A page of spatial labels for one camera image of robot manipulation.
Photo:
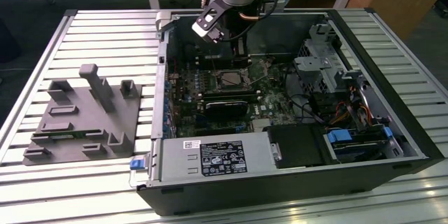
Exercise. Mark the small silver heatsink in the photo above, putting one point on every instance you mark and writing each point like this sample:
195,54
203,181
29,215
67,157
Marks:
261,125

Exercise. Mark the black PC case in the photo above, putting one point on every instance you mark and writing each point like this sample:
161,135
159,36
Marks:
244,192

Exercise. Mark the black RAM slot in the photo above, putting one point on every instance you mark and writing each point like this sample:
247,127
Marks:
227,93
232,97

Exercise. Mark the green RAM stick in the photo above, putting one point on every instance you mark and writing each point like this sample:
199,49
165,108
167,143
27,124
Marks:
67,135

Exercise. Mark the grey power supply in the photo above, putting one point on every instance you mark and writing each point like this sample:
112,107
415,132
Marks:
175,161

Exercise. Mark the blue case latch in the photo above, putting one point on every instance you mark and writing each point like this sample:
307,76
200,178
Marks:
137,163

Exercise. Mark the blue plastic clip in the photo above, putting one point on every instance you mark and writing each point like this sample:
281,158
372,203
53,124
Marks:
387,132

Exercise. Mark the metal locking lever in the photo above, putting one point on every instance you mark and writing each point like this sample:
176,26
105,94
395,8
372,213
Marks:
251,80

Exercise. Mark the CPU socket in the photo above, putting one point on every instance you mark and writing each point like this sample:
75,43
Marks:
219,87

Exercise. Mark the black graphics card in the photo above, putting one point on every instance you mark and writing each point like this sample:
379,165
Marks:
225,109

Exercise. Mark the green motherboard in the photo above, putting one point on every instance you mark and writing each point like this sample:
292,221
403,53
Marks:
276,108

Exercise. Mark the silver metal drive cage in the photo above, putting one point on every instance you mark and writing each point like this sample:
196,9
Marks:
327,51

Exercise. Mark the hard disk in blue carrier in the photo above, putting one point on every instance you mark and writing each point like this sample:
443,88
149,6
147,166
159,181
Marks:
337,136

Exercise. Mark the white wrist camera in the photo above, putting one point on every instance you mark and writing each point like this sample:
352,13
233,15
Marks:
203,28

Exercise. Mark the wooden cabinet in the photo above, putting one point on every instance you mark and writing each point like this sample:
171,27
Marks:
403,3

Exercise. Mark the black drive bay box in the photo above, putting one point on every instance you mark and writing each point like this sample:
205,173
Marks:
300,145

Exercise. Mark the grey parts rack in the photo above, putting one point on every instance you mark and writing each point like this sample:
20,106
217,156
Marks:
80,119

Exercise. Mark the silver CPU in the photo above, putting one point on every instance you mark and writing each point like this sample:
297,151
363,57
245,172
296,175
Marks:
231,79

